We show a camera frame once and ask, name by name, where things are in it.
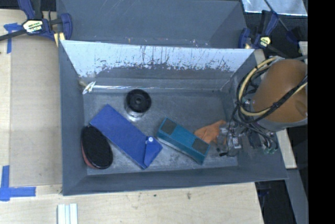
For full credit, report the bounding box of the black oval brush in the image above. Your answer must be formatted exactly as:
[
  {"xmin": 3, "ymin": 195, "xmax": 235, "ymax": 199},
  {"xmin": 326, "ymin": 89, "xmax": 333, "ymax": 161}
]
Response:
[{"xmin": 81, "ymin": 125, "xmax": 114, "ymax": 170}]

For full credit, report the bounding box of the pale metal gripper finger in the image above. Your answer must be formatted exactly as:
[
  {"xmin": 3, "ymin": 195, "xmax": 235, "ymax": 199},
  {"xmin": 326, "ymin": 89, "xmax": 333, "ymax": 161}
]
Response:
[
  {"xmin": 218, "ymin": 127, "xmax": 229, "ymax": 146},
  {"xmin": 217, "ymin": 137, "xmax": 242, "ymax": 158}
]

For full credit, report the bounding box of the clear plastic scrap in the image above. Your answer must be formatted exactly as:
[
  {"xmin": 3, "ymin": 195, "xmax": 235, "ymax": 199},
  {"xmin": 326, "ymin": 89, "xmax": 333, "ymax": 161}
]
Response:
[{"xmin": 81, "ymin": 81, "xmax": 97, "ymax": 95}]

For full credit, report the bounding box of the grey metal bin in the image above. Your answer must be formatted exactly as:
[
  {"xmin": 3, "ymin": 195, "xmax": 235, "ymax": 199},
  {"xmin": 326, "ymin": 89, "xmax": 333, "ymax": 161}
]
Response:
[{"xmin": 55, "ymin": 0, "xmax": 289, "ymax": 196}]

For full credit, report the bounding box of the blue flat box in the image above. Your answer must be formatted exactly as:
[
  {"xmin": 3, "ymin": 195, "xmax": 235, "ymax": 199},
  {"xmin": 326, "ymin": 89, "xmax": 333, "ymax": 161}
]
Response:
[{"xmin": 89, "ymin": 104, "xmax": 163, "ymax": 170}]

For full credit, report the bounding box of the teal box with grey patches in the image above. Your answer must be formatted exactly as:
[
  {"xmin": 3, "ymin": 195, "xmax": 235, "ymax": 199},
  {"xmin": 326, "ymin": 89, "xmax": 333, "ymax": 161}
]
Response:
[{"xmin": 156, "ymin": 117, "xmax": 211, "ymax": 165}]

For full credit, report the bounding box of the pale wood board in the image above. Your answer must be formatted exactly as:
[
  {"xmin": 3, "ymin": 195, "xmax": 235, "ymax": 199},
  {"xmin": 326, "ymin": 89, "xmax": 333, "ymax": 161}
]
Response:
[{"xmin": 9, "ymin": 36, "xmax": 64, "ymax": 187}]

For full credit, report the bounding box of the orange cloth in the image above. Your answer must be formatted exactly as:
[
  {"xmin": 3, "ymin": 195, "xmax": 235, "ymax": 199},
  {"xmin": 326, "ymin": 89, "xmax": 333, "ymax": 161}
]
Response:
[{"xmin": 194, "ymin": 120, "xmax": 227, "ymax": 144}]

